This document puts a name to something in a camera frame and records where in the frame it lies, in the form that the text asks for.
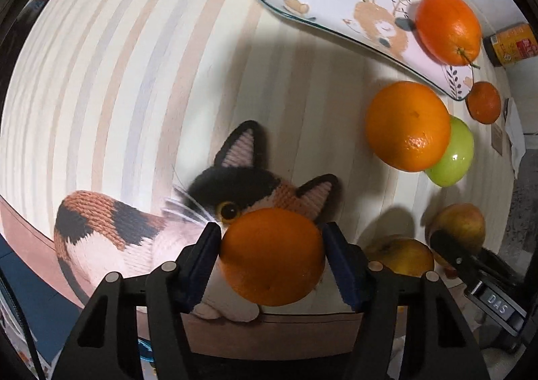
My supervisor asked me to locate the large orange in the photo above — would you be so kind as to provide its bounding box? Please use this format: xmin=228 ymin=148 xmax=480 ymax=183
xmin=415 ymin=0 xmax=483 ymax=69

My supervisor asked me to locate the striped cat table cloth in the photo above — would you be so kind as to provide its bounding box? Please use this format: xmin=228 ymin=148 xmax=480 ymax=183
xmin=1 ymin=0 xmax=514 ymax=309

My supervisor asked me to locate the crumpled white paper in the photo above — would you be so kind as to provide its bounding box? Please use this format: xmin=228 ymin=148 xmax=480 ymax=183
xmin=504 ymin=97 xmax=526 ymax=178

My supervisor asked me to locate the small dark orange fruit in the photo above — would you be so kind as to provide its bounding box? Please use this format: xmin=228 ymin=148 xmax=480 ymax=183
xmin=466 ymin=82 xmax=502 ymax=125

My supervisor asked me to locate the green apple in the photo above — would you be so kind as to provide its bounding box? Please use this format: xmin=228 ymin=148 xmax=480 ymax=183
xmin=425 ymin=116 xmax=474 ymax=188

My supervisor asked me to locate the brownish apple front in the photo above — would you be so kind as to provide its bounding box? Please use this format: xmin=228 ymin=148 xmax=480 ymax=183
xmin=364 ymin=235 xmax=435 ymax=277

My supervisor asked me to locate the blue kitchen cabinet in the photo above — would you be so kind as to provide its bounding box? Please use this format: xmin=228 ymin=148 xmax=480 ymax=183
xmin=0 ymin=237 xmax=81 ymax=363

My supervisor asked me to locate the dark soy sauce bottle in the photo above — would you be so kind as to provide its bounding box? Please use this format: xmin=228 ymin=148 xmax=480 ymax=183
xmin=483 ymin=23 xmax=538 ymax=67

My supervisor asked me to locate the small brown coaster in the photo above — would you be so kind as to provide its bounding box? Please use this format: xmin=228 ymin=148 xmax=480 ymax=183
xmin=491 ymin=123 xmax=503 ymax=156

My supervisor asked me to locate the brownish apple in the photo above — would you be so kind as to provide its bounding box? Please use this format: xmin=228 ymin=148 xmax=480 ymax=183
xmin=425 ymin=203 xmax=486 ymax=255
xmin=364 ymin=235 xmax=435 ymax=277

